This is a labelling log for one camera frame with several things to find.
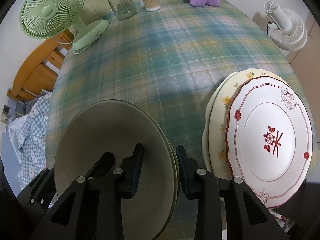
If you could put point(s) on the plaid green blue tablecloth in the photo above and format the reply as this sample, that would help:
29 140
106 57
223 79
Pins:
167 62

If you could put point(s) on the green desk fan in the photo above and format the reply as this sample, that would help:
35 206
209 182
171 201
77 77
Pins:
42 19

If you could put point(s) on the glass jar black lid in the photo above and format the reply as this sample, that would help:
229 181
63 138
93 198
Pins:
122 9

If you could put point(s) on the cotton swab container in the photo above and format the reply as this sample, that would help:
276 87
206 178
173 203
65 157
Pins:
151 5

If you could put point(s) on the cream floral plate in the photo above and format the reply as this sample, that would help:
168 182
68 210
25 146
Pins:
213 138

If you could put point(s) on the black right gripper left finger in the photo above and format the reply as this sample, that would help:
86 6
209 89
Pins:
91 209

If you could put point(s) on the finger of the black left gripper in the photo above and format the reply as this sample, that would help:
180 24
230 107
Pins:
97 164
39 193

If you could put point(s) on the large green rimmed bowl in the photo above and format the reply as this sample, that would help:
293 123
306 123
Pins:
117 126

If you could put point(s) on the blue checkered bedding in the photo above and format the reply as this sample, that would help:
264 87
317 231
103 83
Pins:
28 138

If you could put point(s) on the white red patterned plate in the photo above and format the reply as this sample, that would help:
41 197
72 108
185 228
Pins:
268 139

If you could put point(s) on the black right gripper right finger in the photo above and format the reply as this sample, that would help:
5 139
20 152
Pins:
246 216

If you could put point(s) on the wooden bed frame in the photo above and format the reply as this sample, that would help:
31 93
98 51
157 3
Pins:
33 75

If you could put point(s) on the white floor fan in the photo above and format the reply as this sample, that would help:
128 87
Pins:
291 33

